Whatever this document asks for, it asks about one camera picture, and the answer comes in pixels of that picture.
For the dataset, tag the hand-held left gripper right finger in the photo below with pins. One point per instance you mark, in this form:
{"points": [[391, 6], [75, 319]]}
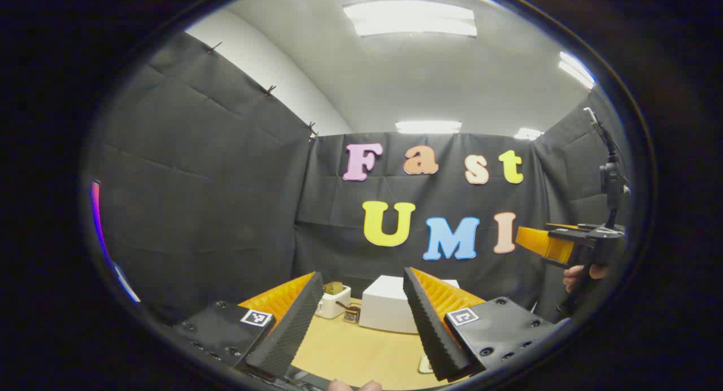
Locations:
{"points": [[432, 334]]}

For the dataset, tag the white microwave oven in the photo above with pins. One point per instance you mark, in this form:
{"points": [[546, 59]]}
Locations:
{"points": [[384, 306]]}

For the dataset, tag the brown bread slice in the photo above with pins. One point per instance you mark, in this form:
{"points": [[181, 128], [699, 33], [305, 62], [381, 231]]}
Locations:
{"points": [[333, 287]]}

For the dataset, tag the black cloth clip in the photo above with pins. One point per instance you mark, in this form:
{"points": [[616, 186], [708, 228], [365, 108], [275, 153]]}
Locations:
{"points": [[312, 131], [213, 47], [269, 90]]}

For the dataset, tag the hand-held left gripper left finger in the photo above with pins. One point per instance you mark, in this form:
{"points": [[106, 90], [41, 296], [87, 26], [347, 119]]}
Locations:
{"points": [[294, 334]]}

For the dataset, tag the black backdrop cloth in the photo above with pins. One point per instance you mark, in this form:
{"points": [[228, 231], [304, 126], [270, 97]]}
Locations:
{"points": [[226, 182]]}

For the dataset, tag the white power strip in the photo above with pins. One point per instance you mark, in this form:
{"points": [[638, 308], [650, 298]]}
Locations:
{"points": [[426, 364]]}

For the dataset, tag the brown wooden spoon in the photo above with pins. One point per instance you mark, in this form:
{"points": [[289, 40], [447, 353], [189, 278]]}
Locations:
{"points": [[343, 305]]}

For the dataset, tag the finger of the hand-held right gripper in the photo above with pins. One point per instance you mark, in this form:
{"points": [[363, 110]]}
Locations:
{"points": [[534, 241]]}

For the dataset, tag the monitor screen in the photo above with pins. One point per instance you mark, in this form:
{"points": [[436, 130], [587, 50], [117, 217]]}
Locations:
{"points": [[99, 221]]}

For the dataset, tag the large ceiling light panel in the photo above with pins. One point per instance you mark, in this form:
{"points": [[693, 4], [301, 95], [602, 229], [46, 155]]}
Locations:
{"points": [[410, 18]]}

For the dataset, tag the white toaster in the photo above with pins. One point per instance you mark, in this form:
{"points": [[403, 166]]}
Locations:
{"points": [[333, 305]]}

